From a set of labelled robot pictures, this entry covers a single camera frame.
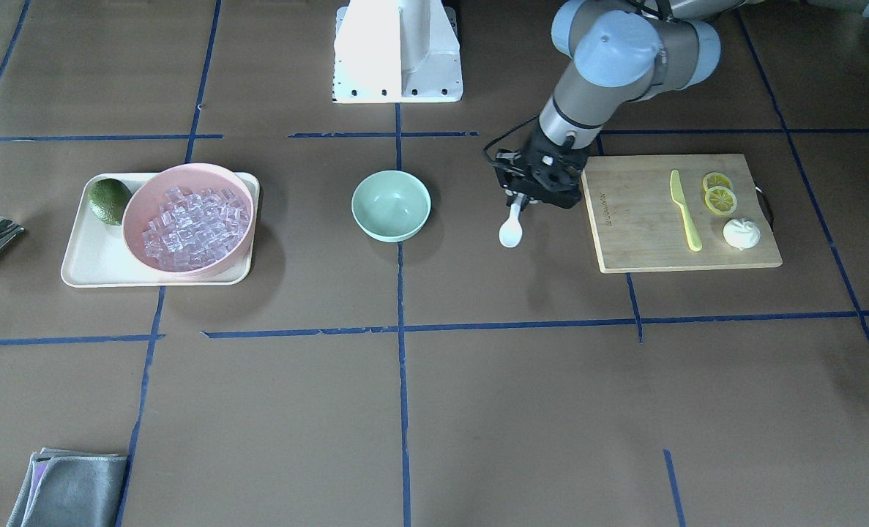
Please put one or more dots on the small green bowl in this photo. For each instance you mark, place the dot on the small green bowl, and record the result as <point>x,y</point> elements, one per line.
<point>391,206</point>

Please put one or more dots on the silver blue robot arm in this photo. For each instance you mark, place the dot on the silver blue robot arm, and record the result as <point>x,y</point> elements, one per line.
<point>620,51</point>

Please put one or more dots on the beige serving tray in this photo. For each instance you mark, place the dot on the beige serving tray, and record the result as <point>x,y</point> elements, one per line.
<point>96,255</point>

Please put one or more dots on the yellow plastic knife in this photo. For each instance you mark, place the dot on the yellow plastic knife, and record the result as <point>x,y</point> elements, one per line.
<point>692,236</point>

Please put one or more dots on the green lime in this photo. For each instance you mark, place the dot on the green lime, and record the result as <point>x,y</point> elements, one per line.
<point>108,199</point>

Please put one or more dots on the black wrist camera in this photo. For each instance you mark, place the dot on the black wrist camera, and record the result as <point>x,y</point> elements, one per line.
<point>509,166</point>

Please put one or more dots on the white steamed bun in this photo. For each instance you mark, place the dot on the white steamed bun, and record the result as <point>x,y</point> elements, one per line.
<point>742,234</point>

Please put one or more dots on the upper lemon slice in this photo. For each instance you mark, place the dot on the upper lemon slice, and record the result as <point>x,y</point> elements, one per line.
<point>716,179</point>

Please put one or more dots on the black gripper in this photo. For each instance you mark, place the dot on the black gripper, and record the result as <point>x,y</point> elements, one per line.
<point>516,180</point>

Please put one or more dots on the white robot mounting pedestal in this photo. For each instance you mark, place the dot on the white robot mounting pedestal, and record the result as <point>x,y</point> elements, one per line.
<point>389,52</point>

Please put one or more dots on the lower lemon slice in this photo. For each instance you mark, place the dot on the lower lemon slice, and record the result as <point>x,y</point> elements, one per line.
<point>720,200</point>

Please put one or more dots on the pink bowl of ice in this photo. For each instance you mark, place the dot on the pink bowl of ice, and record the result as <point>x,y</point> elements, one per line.
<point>190,223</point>

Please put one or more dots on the bamboo cutting board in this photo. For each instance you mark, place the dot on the bamboo cutting board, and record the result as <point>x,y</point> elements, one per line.
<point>648,214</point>

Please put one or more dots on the lemon slice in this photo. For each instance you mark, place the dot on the lemon slice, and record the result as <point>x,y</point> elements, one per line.
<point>716,179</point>
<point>720,200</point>

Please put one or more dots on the white plastic spoon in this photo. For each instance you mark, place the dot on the white plastic spoon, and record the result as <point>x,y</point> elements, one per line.
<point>511,231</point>

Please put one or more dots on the folded grey cloth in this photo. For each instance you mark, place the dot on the folded grey cloth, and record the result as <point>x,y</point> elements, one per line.
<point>70,488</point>

